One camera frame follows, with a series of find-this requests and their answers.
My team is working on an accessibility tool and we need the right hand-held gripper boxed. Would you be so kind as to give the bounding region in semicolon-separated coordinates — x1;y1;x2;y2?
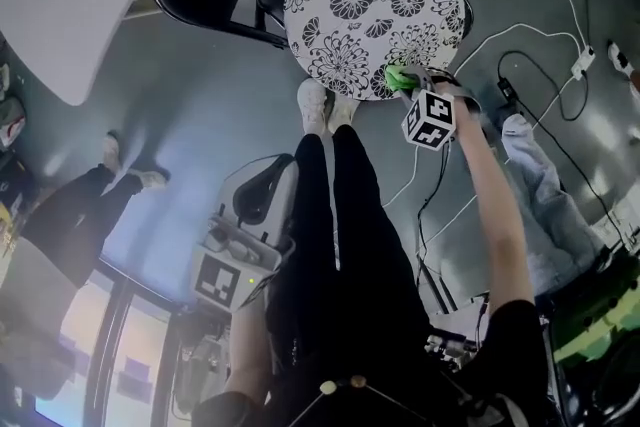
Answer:
401;66;484;151

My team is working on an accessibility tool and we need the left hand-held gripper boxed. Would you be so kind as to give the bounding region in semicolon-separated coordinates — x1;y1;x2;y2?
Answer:
192;153;301;314

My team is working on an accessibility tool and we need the green wiping cloth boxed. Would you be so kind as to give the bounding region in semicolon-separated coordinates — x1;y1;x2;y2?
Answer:
383;63;422;93

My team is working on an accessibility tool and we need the person's right forearm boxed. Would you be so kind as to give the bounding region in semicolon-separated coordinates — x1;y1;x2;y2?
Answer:
451;102;535;314

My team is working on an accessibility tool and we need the person's left forearm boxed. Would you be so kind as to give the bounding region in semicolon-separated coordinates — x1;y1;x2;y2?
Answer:
223;287;275;400

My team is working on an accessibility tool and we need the person's right white shoe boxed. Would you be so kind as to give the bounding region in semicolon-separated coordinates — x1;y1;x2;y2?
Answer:
327;93;362;135

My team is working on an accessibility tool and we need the person's white shoe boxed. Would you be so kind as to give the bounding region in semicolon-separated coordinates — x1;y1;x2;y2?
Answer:
296;78;330;137
327;93;362;135

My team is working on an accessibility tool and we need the person's black outfit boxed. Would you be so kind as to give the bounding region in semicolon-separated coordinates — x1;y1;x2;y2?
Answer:
192;124;557;427

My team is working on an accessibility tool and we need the person's left white shoe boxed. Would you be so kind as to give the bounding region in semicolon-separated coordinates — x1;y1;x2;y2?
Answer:
296;78;330;137

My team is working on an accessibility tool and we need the white power strip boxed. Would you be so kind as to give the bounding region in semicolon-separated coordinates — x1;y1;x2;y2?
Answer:
571;44;597;80

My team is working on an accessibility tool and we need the black framed glass door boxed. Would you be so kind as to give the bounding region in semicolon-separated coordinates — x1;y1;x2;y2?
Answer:
0;259;212;427

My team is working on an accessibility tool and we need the grey bag with red mark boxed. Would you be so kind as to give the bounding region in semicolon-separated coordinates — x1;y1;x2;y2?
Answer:
0;95;27;150

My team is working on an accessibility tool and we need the green and yellow object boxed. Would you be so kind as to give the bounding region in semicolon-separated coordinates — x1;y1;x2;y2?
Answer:
551;259;640;367

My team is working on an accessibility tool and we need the beaded cord necklace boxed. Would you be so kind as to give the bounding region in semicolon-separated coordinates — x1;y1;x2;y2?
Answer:
297;374;372;422

